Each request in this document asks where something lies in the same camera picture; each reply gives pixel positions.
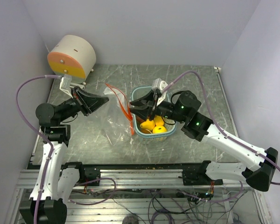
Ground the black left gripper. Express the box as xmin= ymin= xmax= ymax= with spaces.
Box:
xmin=57 ymin=85 xmax=109 ymax=123

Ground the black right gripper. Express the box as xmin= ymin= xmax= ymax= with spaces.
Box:
xmin=127 ymin=90 xmax=187 ymax=123

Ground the brown kiwi fruit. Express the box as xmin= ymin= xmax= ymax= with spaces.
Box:
xmin=141 ymin=129 xmax=152 ymax=134

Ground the blue green plastic basket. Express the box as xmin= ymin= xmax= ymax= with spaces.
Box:
xmin=130 ymin=85 xmax=177 ymax=144

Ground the clear zip top bag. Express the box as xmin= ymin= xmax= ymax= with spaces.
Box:
xmin=91 ymin=83 xmax=134 ymax=147

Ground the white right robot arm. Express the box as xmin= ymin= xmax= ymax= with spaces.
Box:
xmin=130 ymin=90 xmax=278 ymax=192

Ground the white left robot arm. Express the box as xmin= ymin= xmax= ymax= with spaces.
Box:
xmin=20 ymin=86 xmax=109 ymax=224

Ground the small white metal block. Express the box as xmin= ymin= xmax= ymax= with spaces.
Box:
xmin=70 ymin=83 xmax=85 ymax=91

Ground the yellow mango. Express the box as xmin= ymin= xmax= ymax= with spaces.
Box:
xmin=154 ymin=116 xmax=165 ymax=126

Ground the yellow pear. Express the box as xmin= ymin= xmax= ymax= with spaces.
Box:
xmin=140 ymin=119 xmax=155 ymax=131

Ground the round white drawer box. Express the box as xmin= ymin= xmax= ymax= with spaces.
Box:
xmin=47 ymin=35 xmax=97 ymax=84

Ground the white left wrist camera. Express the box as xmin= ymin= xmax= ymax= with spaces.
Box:
xmin=59 ymin=74 xmax=72 ymax=96

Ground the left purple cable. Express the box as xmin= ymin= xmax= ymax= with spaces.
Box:
xmin=15 ymin=74 xmax=117 ymax=224

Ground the purple cable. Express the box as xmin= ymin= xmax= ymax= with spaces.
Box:
xmin=15 ymin=74 xmax=117 ymax=224
xmin=168 ymin=70 xmax=280 ymax=203

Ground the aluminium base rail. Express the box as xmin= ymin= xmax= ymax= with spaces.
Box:
xmin=16 ymin=169 xmax=241 ymax=189

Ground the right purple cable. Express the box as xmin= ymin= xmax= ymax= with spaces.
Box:
xmin=168 ymin=70 xmax=280 ymax=203

